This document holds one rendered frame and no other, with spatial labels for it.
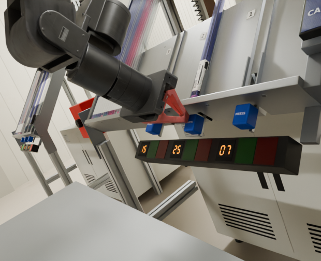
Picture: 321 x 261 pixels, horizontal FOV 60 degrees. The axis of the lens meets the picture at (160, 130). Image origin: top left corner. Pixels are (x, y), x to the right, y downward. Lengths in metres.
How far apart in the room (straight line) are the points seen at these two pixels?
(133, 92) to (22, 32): 0.15
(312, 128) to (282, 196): 0.55
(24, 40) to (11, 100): 4.03
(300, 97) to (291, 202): 0.58
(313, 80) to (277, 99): 0.06
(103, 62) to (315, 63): 0.25
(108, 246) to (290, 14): 0.41
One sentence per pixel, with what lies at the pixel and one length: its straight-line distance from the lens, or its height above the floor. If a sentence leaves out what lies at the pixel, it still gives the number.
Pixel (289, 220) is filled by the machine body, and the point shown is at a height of 0.22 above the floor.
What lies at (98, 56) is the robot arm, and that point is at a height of 0.84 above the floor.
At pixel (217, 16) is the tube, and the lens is 0.56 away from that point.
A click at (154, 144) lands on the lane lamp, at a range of 0.55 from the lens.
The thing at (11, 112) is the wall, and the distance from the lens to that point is 4.35.
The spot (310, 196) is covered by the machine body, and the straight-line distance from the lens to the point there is 0.88.
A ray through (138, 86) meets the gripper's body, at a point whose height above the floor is 0.79.
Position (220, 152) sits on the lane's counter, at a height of 0.66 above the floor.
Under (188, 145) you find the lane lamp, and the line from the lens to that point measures 0.47.
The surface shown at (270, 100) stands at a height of 0.71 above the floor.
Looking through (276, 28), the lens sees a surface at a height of 0.79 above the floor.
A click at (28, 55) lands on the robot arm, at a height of 0.87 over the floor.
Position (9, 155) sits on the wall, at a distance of 4.34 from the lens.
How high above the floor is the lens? 0.81
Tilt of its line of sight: 13 degrees down
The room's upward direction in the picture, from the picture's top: 23 degrees counter-clockwise
